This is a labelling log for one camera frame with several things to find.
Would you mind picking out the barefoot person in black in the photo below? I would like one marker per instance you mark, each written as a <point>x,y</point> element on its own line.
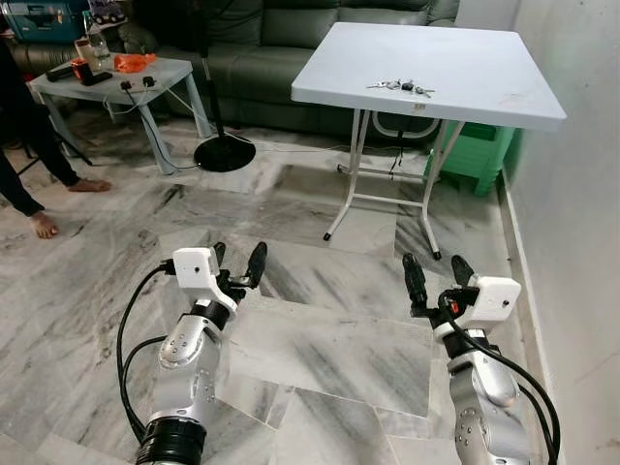
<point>21,126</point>

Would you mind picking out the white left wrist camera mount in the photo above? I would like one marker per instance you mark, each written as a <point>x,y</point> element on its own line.
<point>194,266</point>

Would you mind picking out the clear glass bottle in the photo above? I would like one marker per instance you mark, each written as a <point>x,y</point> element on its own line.
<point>97,44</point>

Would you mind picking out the black power adapter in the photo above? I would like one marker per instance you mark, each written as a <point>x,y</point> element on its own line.
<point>136,83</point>

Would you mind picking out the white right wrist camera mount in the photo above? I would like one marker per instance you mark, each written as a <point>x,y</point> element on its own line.
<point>492,298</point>

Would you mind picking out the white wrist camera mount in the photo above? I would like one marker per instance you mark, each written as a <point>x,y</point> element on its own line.
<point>194,266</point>
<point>492,298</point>

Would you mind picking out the black and orange tool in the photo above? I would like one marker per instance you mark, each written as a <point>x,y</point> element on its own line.
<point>82,73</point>

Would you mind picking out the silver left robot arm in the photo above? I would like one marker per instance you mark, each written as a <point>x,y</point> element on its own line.
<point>189,360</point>

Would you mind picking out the black round-base floor stand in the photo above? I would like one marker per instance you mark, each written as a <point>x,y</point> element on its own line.
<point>225,153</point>

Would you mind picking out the green plastic stool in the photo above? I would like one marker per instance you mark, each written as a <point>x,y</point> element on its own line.
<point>480,155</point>

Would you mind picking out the dark green sofa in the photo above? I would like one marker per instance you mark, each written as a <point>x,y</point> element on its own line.
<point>262,48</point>

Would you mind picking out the small grey folding table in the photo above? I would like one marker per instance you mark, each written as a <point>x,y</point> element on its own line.
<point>107,92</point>

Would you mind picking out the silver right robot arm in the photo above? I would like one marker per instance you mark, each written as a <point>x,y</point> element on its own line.
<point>489,387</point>

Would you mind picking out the orange plastic object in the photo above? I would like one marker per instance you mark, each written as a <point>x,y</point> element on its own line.
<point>134,63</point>

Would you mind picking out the blue box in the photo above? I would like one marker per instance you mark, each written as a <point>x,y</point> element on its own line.
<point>44,19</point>

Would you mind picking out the white folding table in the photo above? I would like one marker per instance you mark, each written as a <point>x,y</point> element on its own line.
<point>436,63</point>

